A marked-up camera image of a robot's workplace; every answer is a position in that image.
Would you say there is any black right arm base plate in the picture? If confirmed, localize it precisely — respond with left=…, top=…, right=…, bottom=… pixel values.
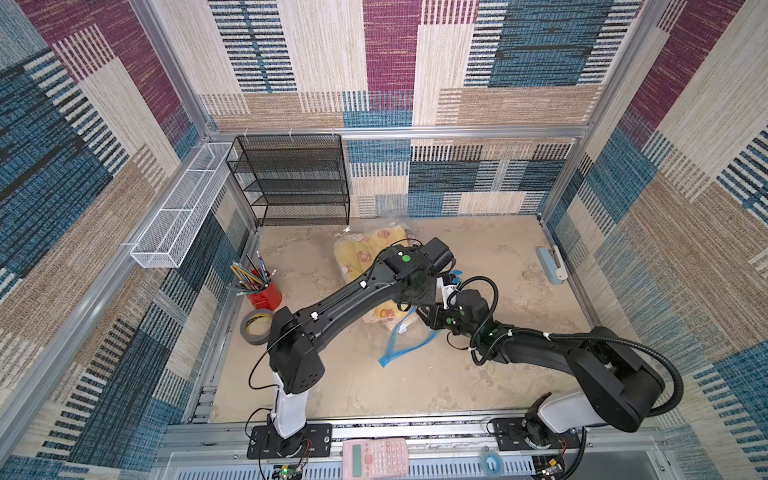
left=486, top=417, right=581, bottom=451

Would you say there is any coloured pencils bundle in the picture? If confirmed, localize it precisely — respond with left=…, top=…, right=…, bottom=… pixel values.
left=230, top=252, right=277, bottom=295

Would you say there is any black wire mesh shelf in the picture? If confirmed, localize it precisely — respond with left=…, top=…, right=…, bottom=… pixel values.
left=227, top=134, right=351, bottom=227

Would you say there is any light blue stapler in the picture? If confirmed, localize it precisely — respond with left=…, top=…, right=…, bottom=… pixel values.
left=536, top=245, right=568, bottom=285

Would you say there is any pink calculator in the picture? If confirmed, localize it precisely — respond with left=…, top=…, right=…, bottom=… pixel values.
left=342, top=438, right=410, bottom=480

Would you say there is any clear plastic vacuum bag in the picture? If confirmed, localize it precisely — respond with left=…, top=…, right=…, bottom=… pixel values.
left=371, top=236, right=437, bottom=368

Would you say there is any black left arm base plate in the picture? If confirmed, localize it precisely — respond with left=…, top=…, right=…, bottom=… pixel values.
left=246, top=423, right=333, bottom=460

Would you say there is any black corrugated cable conduit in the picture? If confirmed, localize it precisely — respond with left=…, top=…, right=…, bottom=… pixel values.
left=539, top=329, right=685, bottom=418

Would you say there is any white wire mesh basket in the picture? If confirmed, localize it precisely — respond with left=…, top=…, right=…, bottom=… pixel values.
left=130, top=143, right=230, bottom=269

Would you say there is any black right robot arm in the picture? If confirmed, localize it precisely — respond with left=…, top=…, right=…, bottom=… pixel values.
left=416, top=289, right=684, bottom=449

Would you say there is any grey tape roll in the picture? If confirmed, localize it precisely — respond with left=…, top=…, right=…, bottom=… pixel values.
left=239, top=309, right=273, bottom=346

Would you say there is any red pencil cup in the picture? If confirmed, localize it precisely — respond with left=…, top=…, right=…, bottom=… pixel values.
left=246, top=279, right=283, bottom=311

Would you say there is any yellow cartoon blanket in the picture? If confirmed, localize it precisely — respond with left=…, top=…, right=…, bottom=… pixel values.
left=333, top=223, right=416, bottom=331

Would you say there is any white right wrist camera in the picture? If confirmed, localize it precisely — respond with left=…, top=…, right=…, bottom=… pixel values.
left=436, top=274, right=458, bottom=310

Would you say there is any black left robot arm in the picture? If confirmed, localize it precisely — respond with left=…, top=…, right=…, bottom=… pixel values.
left=266, top=238, right=454, bottom=440

